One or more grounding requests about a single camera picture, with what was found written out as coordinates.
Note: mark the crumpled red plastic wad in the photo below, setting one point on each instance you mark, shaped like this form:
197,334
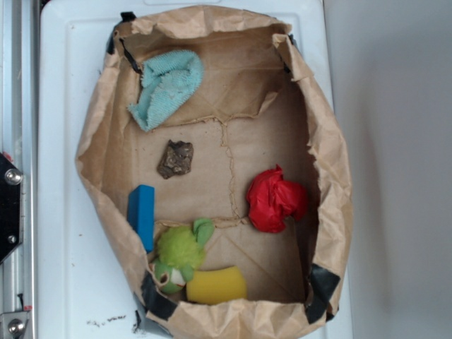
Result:
272,199

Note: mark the aluminium frame rail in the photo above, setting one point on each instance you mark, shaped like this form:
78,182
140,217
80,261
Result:
20,37

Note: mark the black metal bracket plate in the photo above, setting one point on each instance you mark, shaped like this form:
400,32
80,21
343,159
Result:
11,207

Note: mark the yellow curved foam sponge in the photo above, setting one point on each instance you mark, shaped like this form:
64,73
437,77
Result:
216,286

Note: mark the brown rough rock piece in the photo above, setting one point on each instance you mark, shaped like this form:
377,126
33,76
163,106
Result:
176,160

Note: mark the green plush toy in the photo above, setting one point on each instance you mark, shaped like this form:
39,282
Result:
180,253

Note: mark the blue rectangular block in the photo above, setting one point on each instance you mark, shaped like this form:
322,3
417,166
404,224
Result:
140,214

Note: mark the light blue terry cloth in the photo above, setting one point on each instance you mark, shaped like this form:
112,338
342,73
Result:
167,82

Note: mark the brown paper bag tray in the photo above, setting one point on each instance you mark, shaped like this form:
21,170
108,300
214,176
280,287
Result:
258,106

